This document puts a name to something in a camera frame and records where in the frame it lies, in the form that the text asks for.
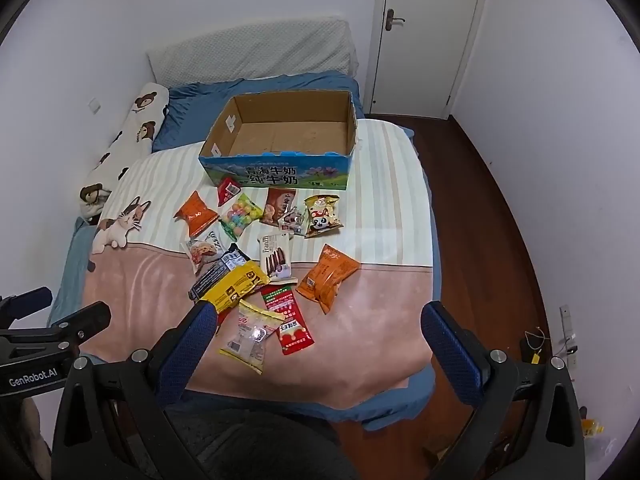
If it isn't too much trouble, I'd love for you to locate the clear yellow pastry bag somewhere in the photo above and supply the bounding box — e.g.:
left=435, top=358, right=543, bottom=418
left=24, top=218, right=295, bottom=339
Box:
left=218, top=300, right=285, bottom=375

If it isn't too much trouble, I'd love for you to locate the yellow snack packet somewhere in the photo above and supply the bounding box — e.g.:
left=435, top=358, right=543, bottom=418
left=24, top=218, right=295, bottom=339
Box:
left=202, top=261, right=270, bottom=313

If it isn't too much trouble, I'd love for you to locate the black snack packet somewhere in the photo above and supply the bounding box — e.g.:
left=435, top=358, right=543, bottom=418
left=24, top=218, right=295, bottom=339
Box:
left=188, top=244, right=250, bottom=302

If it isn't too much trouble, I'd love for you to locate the red spicy strip packet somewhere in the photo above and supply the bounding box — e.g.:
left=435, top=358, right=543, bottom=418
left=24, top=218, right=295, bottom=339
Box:
left=260, top=285, right=314, bottom=356

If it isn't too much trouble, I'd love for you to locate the orange snack bag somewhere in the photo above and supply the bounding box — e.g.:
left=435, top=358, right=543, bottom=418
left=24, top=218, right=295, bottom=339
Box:
left=174, top=191, right=219, bottom=238

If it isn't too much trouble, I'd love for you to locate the white chocolate stick packet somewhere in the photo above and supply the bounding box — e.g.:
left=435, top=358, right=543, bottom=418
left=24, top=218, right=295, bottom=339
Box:
left=259, top=232, right=292, bottom=281

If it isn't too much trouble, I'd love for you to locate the colourful candy ball bag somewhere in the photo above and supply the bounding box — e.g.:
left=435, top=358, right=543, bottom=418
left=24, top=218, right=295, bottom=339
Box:
left=220, top=193, right=264, bottom=242

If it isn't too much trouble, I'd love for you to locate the orange bread bag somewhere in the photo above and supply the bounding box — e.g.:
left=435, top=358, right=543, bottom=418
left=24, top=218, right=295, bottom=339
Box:
left=296, top=244, right=360, bottom=314

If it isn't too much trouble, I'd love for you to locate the small red snack packet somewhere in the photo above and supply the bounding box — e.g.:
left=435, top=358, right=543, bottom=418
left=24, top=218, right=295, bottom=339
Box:
left=217, top=176, right=242, bottom=207

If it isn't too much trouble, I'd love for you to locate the small white cartoon packet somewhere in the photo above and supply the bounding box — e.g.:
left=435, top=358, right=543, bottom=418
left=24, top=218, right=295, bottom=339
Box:
left=278, top=206, right=306, bottom=236

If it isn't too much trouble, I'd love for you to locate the brown meat snack packet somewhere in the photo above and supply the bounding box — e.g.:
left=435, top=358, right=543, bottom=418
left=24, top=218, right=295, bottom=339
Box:
left=260, top=188, right=296, bottom=226

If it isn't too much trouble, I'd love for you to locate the yellow panda snack bag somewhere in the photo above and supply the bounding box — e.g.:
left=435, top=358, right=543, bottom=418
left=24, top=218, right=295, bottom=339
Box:
left=304, top=194, right=344, bottom=238

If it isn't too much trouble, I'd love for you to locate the white nut snack bag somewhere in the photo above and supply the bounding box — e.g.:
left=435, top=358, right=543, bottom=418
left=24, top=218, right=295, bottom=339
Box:
left=181, top=230, right=226, bottom=275

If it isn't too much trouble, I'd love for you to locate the striped cat blanket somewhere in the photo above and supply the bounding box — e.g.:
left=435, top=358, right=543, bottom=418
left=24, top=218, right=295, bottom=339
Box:
left=82, top=119, right=434, bottom=410

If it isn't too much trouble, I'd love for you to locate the bear print long pillow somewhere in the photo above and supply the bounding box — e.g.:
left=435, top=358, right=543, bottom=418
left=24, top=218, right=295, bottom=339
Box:
left=79, top=82, right=169, bottom=221

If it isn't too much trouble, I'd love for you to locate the cardboard milk box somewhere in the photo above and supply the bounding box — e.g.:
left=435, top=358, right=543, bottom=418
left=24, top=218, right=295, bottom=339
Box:
left=198, top=90, right=357, bottom=191

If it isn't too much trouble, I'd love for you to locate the grey padded headboard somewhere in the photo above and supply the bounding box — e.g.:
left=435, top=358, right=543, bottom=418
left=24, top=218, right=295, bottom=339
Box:
left=148, top=16, right=359, bottom=87

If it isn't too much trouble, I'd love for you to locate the white door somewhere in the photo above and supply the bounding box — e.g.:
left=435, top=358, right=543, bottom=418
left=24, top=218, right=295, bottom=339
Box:
left=371, top=0, right=478, bottom=118

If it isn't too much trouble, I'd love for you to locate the yellow tag cable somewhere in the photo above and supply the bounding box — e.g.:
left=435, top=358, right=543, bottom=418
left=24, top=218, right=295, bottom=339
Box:
left=523, top=326, right=548, bottom=366

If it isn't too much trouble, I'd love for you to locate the wall power outlet right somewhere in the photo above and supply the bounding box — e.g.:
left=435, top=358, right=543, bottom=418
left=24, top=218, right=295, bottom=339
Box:
left=559, top=304, right=578, bottom=370

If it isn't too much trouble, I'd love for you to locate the wall socket left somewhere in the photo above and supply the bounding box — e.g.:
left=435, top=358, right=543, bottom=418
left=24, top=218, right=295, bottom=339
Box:
left=88, top=98, right=101, bottom=114

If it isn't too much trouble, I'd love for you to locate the door handle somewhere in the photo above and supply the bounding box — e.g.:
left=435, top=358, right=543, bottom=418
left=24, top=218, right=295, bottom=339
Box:
left=384, top=8, right=406, bottom=32

